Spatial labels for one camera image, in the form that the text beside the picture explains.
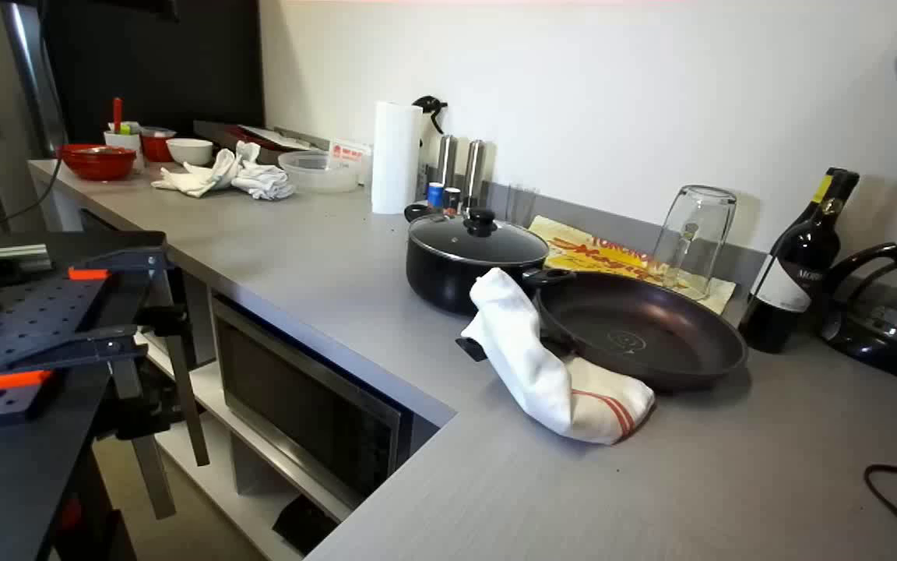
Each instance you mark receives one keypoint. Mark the crumpled white cloth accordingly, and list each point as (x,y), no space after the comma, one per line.
(224,174)

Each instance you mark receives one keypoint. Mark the built-in microwave oven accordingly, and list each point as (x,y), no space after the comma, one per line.
(297,401)

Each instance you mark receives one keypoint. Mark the steel grinder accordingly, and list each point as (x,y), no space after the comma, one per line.
(447,160)
(474,165)

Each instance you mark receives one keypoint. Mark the white cup with red utensil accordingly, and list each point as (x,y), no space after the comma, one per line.
(119,134)

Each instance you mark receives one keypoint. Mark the clear plastic container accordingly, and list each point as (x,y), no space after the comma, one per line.
(318,174)

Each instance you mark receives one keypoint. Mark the glass lid with black knob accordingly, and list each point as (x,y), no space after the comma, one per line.
(466,244)

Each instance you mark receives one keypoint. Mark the clear drinking glass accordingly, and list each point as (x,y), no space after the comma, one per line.
(692,234)

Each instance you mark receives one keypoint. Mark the red bowl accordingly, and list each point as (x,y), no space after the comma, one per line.
(99,162)

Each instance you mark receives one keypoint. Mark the small black cup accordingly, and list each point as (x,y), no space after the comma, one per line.
(453,199)

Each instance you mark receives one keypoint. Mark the black frying pan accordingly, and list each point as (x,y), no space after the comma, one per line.
(646,330)

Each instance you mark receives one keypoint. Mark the white bowl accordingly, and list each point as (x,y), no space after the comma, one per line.
(188,151)

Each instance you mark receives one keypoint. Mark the glass coffee carafe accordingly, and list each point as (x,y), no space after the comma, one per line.
(895,306)

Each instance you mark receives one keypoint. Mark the small blue cup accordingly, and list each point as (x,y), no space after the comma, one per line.
(433,195)

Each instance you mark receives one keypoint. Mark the white paper towel roll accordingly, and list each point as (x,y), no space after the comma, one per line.
(393,158)

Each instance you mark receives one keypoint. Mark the white towel with red stripes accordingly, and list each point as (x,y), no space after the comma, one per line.
(531,363)

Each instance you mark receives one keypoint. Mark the black cooking pot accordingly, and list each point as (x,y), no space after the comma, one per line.
(437,282)

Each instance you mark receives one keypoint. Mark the dark wine bottle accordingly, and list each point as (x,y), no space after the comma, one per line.
(796,258)

